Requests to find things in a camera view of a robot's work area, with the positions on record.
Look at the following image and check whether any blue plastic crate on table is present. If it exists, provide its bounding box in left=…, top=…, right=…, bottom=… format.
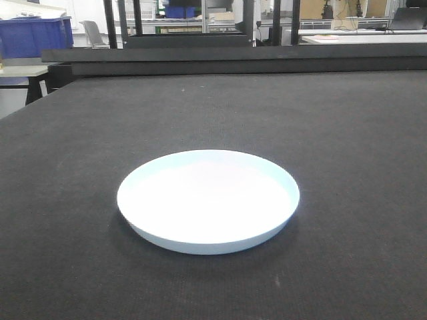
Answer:
left=1, top=17, right=73, bottom=59

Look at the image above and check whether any light blue round tray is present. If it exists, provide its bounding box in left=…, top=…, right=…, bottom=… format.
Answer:
left=117, top=149, right=300, bottom=255

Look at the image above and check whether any small blue background bin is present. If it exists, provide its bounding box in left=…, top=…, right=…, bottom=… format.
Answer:
left=164, top=6, right=195, bottom=19

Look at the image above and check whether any white background table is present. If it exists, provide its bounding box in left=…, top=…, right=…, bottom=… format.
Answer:
left=299, top=29, right=426, bottom=45

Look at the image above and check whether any black metal frame structure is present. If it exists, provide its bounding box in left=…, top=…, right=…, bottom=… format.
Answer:
left=41, top=0, right=427, bottom=94

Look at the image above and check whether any grey office chair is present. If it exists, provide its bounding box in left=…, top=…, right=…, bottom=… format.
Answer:
left=80, top=21, right=109, bottom=49

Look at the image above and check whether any white side table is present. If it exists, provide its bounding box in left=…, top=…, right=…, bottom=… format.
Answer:
left=1, top=65, right=48, bottom=118

